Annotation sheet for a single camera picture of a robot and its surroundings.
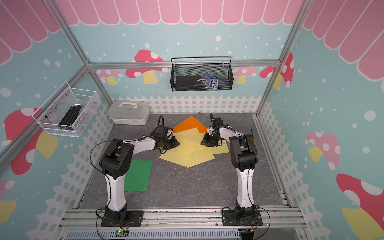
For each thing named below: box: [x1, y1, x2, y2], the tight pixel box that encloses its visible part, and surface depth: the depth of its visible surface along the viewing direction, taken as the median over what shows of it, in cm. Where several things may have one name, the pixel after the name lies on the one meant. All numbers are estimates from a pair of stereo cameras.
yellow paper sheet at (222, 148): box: [210, 139, 230, 155], surface depth 102 cm
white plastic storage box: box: [107, 99, 150, 126], surface depth 111 cm
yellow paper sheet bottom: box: [159, 147, 215, 167], surface depth 99 cm
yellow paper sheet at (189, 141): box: [172, 127, 208, 156], surface depth 106 cm
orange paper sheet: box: [171, 116, 208, 137], surface depth 116 cm
